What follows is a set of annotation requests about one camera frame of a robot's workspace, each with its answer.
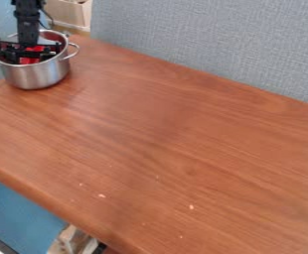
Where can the white frame under table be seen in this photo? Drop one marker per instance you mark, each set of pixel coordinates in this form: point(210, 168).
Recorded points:
point(72, 241)

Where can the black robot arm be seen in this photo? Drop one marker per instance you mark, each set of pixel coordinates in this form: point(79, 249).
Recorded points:
point(28, 6)

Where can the stainless steel pot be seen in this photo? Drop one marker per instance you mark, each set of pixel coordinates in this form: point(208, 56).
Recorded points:
point(40, 75)

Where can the red plastic block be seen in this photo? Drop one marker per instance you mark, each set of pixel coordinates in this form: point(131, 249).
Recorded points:
point(33, 56)

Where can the beige wooden cabinet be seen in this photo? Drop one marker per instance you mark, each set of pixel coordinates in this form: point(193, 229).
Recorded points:
point(71, 14)

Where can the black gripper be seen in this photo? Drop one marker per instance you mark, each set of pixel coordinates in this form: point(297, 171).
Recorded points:
point(12, 47)

